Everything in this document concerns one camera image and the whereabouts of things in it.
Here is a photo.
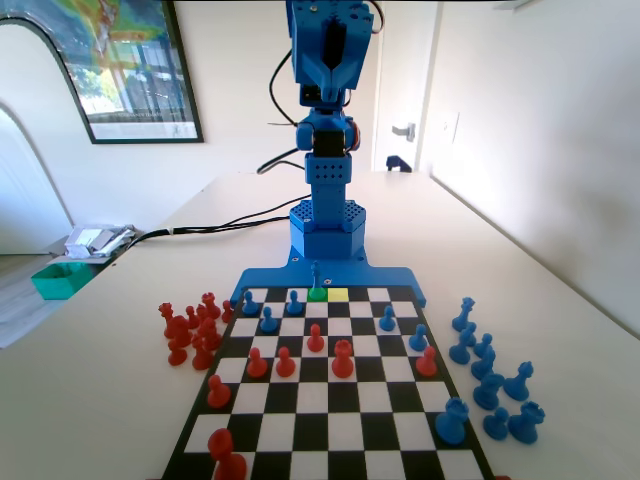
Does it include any blue chess king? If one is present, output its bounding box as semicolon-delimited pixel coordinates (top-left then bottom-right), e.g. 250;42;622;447
307;259;325;301

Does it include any blue chess rook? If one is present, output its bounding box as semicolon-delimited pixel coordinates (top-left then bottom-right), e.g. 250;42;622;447
507;400;546;445
434;397;471;446

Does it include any white door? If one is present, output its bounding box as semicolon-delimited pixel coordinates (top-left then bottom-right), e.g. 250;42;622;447
372;0;442;174

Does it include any black framed poster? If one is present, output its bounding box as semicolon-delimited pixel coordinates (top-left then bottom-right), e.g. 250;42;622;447
0;0;206;146

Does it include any pile of papers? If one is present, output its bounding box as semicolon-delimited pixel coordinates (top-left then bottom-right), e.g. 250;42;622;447
63;224;139;259

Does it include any white arched panel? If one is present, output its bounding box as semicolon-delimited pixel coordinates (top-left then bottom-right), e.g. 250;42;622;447
0;17;76;257

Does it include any green plastic box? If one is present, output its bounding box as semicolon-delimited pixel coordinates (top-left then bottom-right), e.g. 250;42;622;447
30;262;94;302

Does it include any black and white chessboard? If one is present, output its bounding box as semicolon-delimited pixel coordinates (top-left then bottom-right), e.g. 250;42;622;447
160;284;496;480

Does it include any red white servo wire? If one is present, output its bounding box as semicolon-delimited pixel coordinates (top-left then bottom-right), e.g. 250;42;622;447
369;0;388;36

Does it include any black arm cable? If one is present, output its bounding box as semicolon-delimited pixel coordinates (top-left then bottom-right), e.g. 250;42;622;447
269;49;301;127

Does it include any black looping cable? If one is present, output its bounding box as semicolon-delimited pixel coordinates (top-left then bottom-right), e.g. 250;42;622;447
256;147;306;175

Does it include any black table cable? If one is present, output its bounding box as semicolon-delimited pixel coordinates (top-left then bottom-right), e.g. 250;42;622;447
132;198;301;246
144;217;292;239

